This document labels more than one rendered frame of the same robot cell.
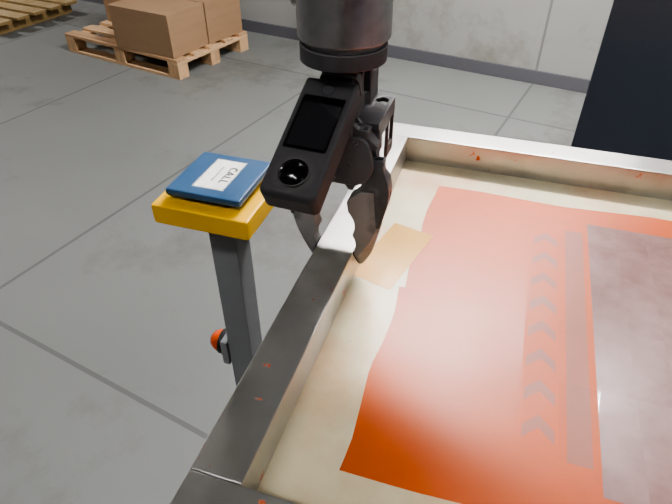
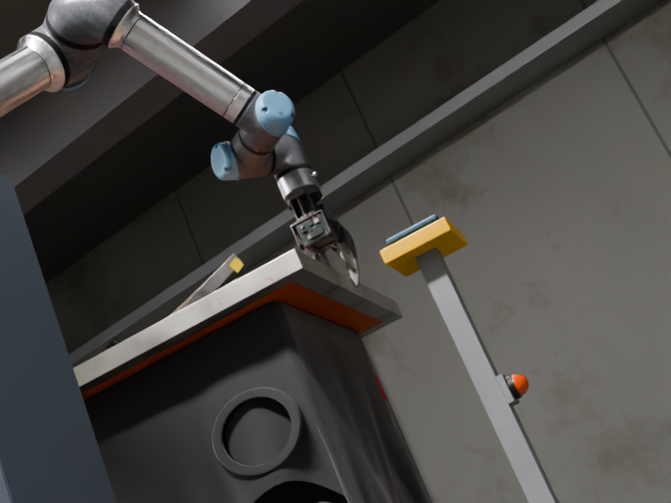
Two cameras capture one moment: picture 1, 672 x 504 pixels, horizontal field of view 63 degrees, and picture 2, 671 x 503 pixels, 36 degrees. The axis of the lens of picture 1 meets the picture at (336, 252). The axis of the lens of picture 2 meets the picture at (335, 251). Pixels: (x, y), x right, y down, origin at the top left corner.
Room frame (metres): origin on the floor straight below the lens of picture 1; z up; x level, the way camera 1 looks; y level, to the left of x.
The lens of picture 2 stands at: (2.35, -0.13, 0.38)
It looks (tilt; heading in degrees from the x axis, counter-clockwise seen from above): 19 degrees up; 176
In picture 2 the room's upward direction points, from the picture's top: 24 degrees counter-clockwise
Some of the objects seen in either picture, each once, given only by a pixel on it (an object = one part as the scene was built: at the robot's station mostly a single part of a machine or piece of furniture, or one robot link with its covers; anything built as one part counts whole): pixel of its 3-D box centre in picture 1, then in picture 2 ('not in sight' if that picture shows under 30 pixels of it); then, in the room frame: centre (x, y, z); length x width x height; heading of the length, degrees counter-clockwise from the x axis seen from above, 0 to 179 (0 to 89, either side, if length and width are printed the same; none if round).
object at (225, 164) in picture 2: not in sight; (245, 155); (0.52, -0.08, 1.28); 0.11 x 0.11 x 0.08; 32
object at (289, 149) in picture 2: not in sight; (284, 154); (0.45, -0.01, 1.28); 0.09 x 0.08 x 0.11; 122
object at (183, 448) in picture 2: not in sight; (201, 455); (0.51, -0.36, 0.77); 0.46 x 0.09 x 0.36; 72
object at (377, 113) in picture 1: (345, 108); (313, 221); (0.46, -0.01, 1.12); 0.09 x 0.08 x 0.12; 162
